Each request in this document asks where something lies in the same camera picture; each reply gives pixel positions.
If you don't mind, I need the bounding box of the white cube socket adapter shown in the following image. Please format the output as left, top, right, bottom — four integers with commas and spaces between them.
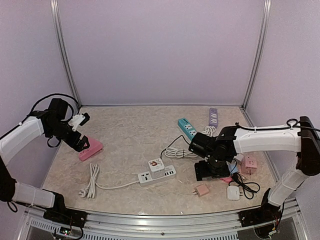
147, 158, 165, 179

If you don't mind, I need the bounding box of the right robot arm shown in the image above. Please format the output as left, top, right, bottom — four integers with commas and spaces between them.
188, 116, 320, 222

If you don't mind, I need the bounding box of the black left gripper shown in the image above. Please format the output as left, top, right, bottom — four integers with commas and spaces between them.
47, 120, 90, 152

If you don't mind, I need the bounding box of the pink cube socket adapter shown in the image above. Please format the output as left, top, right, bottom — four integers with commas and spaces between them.
241, 156, 258, 175

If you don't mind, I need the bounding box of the white power strip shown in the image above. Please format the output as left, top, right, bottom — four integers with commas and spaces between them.
78, 163, 177, 199

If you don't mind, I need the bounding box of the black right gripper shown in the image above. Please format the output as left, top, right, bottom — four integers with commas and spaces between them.
194, 153, 230, 180

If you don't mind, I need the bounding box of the aluminium front rail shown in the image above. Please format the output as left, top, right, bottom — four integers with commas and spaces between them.
16, 198, 308, 240

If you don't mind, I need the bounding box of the beige pink plug adapter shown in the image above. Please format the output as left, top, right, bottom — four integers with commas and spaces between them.
192, 184, 210, 198

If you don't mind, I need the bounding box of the small white cube charger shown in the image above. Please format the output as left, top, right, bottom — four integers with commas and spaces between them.
234, 154, 244, 164

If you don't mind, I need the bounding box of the blue charger with black cable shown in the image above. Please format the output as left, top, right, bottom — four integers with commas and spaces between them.
228, 158, 261, 200

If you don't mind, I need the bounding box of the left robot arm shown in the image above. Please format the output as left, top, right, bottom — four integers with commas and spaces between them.
0, 93, 90, 223

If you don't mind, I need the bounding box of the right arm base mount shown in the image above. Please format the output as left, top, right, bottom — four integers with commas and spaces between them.
238, 188, 283, 227

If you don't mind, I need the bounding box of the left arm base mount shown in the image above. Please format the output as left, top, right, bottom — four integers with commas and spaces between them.
43, 192, 88, 228

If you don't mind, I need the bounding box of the white flat charger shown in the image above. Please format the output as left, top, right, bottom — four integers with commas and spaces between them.
226, 186, 243, 201

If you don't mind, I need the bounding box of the aluminium frame post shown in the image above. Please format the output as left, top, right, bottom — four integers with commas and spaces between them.
241, 0, 272, 112
49, 0, 82, 109

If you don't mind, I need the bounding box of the pink flat charger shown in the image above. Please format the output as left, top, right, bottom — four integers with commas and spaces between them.
220, 177, 233, 184

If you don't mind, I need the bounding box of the teal power strip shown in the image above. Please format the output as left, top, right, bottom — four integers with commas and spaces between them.
164, 118, 201, 159

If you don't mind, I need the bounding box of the purple power strip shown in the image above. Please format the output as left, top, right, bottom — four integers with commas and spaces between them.
203, 107, 219, 137

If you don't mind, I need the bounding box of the pink triangular power strip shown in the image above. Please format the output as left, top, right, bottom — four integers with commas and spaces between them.
78, 137, 103, 162

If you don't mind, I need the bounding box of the left aluminium frame post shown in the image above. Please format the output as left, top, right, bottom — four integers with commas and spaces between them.
49, 0, 82, 109

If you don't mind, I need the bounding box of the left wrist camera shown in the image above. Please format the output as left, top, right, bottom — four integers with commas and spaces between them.
68, 113, 90, 132

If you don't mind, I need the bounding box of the right aluminium frame post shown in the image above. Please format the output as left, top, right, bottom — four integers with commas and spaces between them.
241, 0, 272, 112

